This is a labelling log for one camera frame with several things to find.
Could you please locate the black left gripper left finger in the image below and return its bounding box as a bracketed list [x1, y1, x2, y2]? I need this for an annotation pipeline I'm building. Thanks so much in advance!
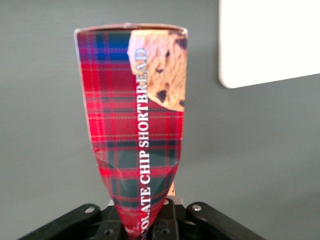
[17, 203, 126, 240]

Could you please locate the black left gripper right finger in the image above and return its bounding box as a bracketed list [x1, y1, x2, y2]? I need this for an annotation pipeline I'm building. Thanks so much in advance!
[149, 196, 266, 240]

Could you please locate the red tartan cookie box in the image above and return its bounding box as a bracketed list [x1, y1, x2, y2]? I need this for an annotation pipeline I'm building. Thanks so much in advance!
[73, 23, 189, 240]

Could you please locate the white rectangular tray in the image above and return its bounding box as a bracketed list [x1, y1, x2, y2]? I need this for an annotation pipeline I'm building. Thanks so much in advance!
[218, 0, 320, 89]

